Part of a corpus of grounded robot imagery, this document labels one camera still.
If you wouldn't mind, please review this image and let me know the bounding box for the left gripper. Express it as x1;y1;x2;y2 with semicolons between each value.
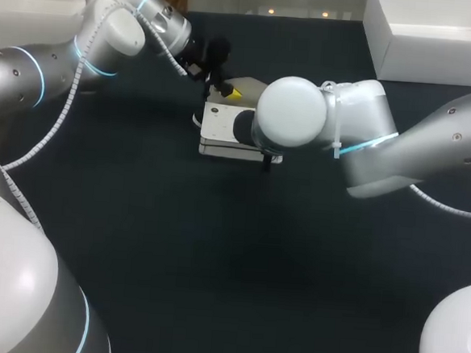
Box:
177;34;247;100

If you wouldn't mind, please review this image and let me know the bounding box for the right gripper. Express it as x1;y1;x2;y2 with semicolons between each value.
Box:
228;109;277;174

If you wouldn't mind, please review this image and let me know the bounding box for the large white box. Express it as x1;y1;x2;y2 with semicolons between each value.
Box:
358;0;471;88
0;0;90;59

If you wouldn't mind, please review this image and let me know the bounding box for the white cable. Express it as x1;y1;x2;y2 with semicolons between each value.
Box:
0;0;194;244
406;183;471;220

